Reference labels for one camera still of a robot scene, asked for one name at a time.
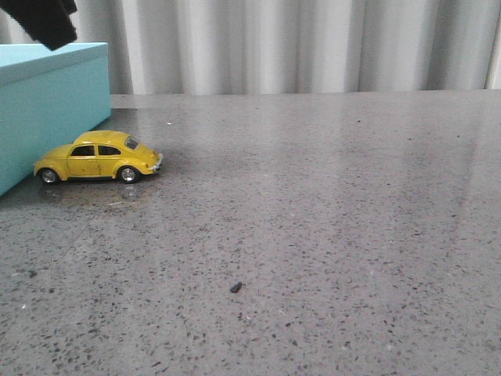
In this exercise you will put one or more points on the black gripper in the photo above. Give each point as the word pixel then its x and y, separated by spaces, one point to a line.
pixel 45 21

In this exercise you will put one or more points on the yellow toy beetle car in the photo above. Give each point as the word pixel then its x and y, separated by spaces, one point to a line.
pixel 99 154

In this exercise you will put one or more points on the light blue box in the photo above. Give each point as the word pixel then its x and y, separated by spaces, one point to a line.
pixel 48 98

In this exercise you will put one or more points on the grey pleated curtain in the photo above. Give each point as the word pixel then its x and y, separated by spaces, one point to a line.
pixel 273 47

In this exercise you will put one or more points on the small black debris piece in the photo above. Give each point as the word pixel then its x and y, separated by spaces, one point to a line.
pixel 236 287

